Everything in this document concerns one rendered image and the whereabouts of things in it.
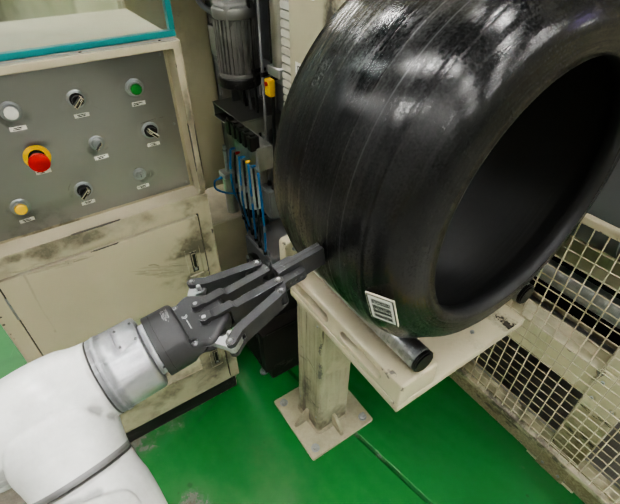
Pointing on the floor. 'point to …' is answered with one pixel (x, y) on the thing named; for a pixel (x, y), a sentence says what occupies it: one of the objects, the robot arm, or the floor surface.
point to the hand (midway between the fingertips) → (299, 265)
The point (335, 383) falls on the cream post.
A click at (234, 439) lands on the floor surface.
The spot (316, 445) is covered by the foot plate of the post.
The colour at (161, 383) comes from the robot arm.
